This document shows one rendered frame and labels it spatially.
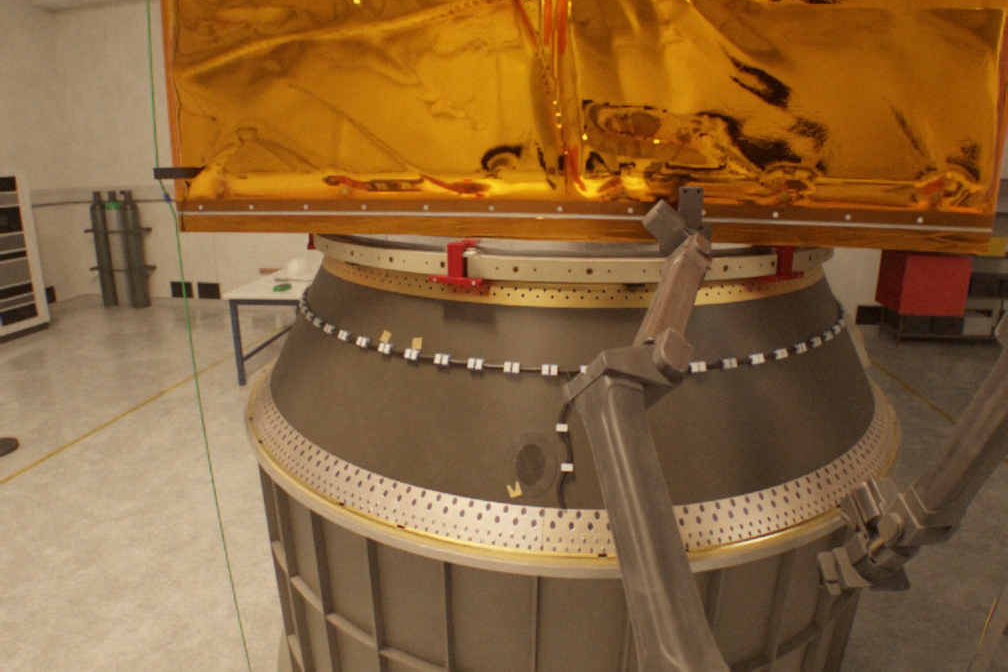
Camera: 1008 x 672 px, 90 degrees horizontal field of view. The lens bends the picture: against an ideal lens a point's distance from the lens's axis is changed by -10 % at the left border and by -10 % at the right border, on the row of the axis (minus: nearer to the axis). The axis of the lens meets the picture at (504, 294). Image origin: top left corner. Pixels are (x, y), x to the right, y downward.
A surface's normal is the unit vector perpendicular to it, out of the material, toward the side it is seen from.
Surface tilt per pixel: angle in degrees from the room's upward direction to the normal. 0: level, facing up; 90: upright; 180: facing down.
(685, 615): 40
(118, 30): 90
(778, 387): 62
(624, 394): 53
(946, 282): 90
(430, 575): 90
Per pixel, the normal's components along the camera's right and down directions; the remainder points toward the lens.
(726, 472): 0.21, -0.26
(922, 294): -0.18, 0.22
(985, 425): -1.00, 0.03
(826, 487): 0.32, -0.57
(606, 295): 0.00, -0.26
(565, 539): -0.07, -0.56
